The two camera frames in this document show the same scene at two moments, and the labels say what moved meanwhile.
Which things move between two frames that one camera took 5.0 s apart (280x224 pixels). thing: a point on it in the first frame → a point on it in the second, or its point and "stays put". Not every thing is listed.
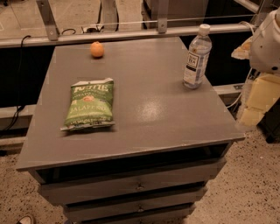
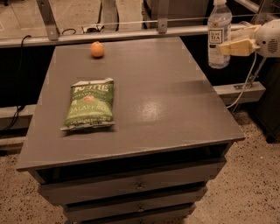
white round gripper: [266, 51] → [269, 38]
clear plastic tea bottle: [199, 50] → [219, 32]
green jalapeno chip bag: [90, 105] stays put
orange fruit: [97, 50] stays put
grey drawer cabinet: [152, 165] stays put
